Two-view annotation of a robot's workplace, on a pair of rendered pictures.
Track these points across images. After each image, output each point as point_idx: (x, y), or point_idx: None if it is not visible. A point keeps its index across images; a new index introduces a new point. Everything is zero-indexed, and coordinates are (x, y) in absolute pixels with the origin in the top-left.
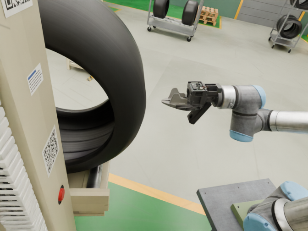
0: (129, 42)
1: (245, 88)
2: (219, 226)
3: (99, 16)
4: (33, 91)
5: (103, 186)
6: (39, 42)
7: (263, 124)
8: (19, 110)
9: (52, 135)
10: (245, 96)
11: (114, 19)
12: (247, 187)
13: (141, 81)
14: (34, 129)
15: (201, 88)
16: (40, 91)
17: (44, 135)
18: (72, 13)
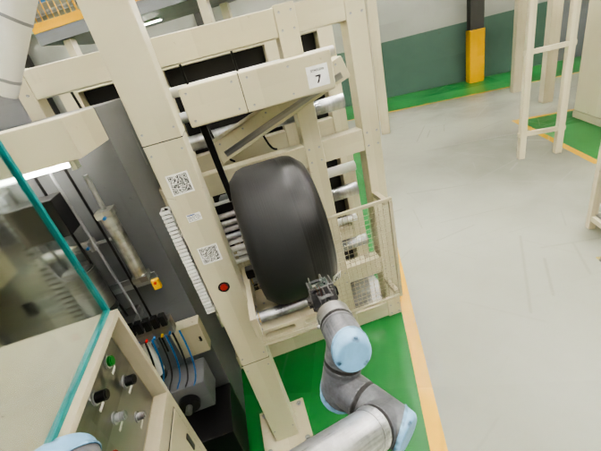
0: (273, 213)
1: (334, 320)
2: None
3: (254, 191)
4: (190, 221)
5: (275, 325)
6: (200, 203)
7: (353, 410)
8: (179, 225)
9: (212, 247)
10: (325, 328)
11: (281, 192)
12: None
13: (260, 243)
14: (190, 236)
15: (313, 285)
16: (198, 223)
17: (200, 242)
18: (238, 189)
